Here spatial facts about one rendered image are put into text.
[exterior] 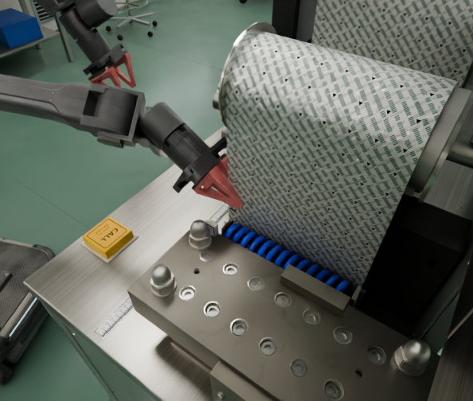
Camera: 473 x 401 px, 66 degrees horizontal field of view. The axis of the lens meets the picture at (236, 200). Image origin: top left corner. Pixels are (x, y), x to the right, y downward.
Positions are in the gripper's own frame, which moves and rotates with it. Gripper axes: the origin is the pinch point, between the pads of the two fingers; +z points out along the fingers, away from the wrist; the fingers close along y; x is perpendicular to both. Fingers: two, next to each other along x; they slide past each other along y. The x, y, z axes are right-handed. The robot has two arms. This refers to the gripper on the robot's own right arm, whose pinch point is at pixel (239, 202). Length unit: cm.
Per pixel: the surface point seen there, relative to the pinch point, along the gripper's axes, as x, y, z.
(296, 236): 4.6, 0.4, 9.5
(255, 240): -0.3, 2.8, 5.9
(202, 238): -2.9, 7.6, -0.2
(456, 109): 31.1, -3.6, 7.7
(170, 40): -221, -242, -156
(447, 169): -1, -53, 32
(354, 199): 17.7, 0.4, 9.0
